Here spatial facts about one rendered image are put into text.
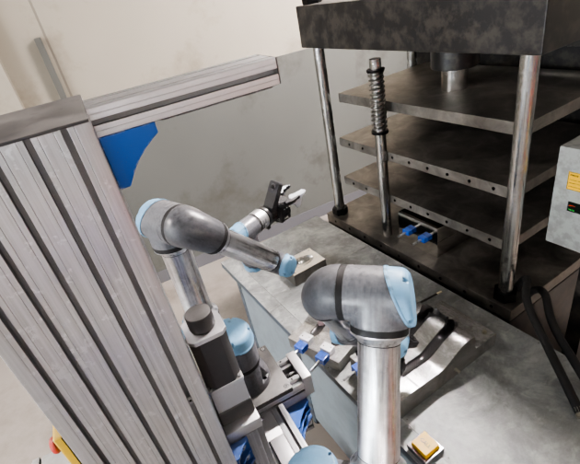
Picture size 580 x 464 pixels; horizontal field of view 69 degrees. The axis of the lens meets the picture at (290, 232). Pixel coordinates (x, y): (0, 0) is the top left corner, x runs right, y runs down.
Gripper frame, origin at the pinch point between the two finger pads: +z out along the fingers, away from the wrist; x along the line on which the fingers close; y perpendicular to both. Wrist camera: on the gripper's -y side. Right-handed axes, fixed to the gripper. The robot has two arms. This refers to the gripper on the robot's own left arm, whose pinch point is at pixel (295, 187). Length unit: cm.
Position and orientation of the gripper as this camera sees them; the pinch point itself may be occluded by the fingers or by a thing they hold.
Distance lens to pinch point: 161.9
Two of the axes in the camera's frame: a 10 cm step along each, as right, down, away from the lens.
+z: 6.0, -5.0, 6.2
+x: 8.0, 3.1, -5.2
